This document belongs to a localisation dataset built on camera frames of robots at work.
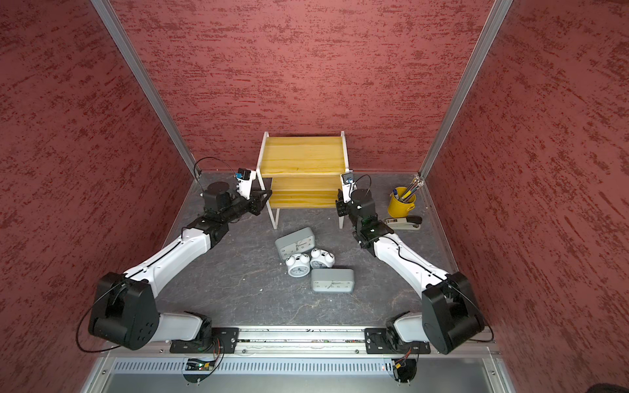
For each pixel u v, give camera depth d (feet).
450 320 1.36
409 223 3.27
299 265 2.72
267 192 2.57
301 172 2.53
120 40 2.52
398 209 3.22
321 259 2.73
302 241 2.94
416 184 3.11
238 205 2.31
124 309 1.35
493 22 2.39
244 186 2.34
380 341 2.42
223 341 2.47
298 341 2.50
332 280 2.61
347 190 2.29
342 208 2.44
